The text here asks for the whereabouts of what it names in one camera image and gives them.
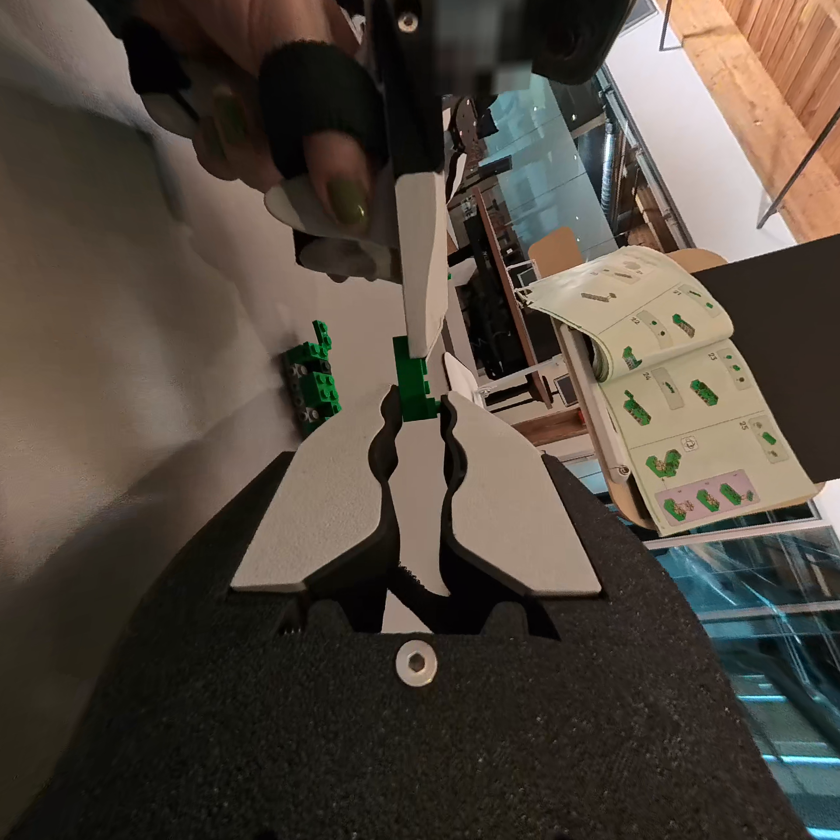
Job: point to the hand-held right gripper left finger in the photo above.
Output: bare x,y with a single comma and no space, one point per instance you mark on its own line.
315,512

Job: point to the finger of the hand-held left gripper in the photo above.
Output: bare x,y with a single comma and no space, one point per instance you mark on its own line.
423,262

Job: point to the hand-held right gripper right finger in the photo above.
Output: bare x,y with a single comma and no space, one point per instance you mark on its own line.
518,518

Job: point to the long green toy brick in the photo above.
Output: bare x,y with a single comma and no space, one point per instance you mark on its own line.
413,394

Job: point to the grey desk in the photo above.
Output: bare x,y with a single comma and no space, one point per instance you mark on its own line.
98,328

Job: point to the person's left hand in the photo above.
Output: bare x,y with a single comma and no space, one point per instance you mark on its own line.
275,26

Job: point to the small green brick build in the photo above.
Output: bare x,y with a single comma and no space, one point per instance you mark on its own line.
318,387

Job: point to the pale green instruction booklet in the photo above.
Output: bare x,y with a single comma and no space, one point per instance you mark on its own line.
682,394

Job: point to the black metal railing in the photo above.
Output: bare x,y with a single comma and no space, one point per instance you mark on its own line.
797,170

